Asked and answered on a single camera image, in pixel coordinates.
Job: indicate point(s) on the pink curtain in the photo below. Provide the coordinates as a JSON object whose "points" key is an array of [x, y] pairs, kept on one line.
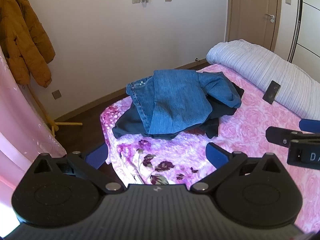
{"points": [[20, 130]]}

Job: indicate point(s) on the pink floral blanket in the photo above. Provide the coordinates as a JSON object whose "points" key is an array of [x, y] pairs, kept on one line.
{"points": [[250, 122]]}

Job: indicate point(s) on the white wardrobe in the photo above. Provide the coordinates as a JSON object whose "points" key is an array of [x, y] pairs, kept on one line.
{"points": [[310, 30]]}

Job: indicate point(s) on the wooden door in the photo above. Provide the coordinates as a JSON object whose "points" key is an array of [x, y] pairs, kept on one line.
{"points": [[250, 12]]}

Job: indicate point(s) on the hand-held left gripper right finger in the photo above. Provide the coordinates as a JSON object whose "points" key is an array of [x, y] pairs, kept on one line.
{"points": [[216, 155]]}

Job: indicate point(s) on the black smartphone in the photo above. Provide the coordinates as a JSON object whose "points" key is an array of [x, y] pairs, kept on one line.
{"points": [[272, 92]]}

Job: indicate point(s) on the orange puffer jacket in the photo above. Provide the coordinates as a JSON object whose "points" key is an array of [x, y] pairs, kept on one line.
{"points": [[22, 35]]}

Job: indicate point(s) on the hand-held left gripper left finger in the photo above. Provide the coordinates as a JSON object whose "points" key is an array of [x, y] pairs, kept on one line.
{"points": [[98, 155]]}

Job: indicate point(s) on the white ribbed quilt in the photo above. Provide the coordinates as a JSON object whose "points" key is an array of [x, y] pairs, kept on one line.
{"points": [[262, 62]]}

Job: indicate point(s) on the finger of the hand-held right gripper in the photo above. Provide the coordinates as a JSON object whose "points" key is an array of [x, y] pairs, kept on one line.
{"points": [[280, 135], [310, 125]]}

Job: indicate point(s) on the red striped cloth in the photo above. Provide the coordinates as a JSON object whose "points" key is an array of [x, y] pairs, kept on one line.
{"points": [[196, 130]]}

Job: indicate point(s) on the dark navy garment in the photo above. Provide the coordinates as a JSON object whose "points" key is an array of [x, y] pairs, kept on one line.
{"points": [[130, 125]]}

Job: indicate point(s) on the black garment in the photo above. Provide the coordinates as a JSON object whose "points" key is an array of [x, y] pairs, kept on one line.
{"points": [[225, 111]]}

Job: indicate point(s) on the blue denim jeans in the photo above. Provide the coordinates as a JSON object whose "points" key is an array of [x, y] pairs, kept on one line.
{"points": [[175, 100]]}

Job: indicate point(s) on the yellow wooden coat rack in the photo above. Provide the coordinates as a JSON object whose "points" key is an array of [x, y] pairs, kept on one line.
{"points": [[53, 127]]}

